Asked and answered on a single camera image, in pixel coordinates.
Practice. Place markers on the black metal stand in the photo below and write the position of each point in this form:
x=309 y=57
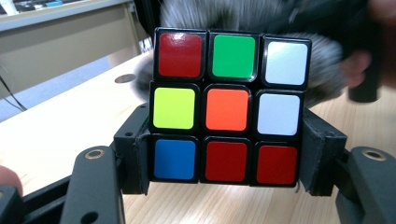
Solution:
x=148 y=12

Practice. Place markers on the grey knitted cloth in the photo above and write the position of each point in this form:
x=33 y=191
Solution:
x=323 y=68

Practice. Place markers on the multicoloured puzzle cube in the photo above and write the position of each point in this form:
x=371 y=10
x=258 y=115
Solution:
x=227 y=109

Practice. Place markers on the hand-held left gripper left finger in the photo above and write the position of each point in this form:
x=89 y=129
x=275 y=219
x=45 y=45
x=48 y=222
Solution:
x=132 y=155

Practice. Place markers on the light wooden desk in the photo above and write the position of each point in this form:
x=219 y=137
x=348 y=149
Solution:
x=62 y=40

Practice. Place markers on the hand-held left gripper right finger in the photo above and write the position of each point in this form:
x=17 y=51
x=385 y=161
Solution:
x=320 y=155

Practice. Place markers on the dark round table cap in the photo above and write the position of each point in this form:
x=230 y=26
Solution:
x=125 y=78

